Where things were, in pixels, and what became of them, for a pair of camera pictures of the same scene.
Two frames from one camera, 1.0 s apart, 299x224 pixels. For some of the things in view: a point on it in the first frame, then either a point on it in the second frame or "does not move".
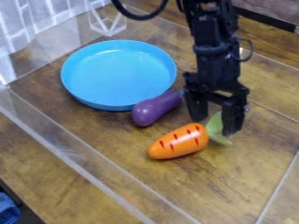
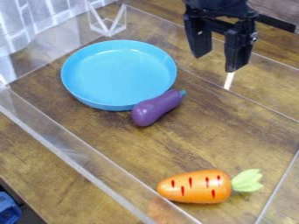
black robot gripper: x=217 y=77 -> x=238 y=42
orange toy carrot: x=190 y=138 -> x=209 y=185
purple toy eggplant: x=153 y=108 does not move
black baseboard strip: x=266 y=18 does not move
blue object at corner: x=10 y=210 does not move
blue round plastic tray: x=113 y=74 does not move
